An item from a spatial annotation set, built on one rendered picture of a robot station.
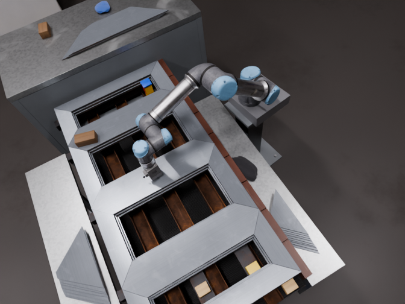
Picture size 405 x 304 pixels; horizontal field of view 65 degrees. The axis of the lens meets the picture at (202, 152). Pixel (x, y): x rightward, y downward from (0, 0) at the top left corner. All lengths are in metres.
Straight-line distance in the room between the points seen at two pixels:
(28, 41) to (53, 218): 1.18
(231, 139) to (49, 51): 1.28
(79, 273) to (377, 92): 2.79
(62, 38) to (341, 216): 2.31
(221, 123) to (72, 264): 1.17
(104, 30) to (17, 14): 2.24
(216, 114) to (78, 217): 1.05
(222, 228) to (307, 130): 1.57
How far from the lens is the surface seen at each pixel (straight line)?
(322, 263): 1.77
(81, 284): 1.77
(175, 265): 1.56
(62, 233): 1.93
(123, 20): 2.28
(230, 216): 1.59
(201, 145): 1.77
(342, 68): 3.42
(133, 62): 2.23
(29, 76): 2.24
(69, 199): 1.99
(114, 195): 1.76
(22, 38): 2.54
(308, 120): 2.96
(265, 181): 1.86
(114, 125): 1.99
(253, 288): 1.53
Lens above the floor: 2.37
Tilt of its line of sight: 60 degrees down
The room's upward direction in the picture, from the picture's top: 12 degrees counter-clockwise
